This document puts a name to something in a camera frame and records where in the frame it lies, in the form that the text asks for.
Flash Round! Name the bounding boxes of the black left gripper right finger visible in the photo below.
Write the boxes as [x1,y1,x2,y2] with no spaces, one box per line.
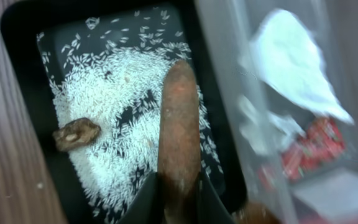
[197,172,234,224]

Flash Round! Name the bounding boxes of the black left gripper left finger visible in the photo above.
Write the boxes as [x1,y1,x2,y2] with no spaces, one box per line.
[118,172,163,224]

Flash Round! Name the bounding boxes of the brown carrot piece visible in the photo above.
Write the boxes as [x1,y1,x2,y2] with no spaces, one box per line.
[157,60,201,223]

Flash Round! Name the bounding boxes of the brown food scrap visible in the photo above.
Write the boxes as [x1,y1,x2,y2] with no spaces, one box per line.
[52,118,101,152]

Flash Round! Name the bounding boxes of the red snack wrapper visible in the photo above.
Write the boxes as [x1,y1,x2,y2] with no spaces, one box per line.
[270,114,346,182]

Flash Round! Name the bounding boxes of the white rice grains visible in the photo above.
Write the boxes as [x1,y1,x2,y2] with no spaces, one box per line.
[35,9,225,224]

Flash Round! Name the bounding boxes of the black waste tray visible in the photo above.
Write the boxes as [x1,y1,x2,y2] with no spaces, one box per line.
[1,1,247,223]

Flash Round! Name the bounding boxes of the clear plastic waste bin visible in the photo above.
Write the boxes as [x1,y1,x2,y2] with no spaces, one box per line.
[196,1,358,223]

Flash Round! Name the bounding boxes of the white crumpled paper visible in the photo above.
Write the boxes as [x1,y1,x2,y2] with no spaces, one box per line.
[237,8,354,156]

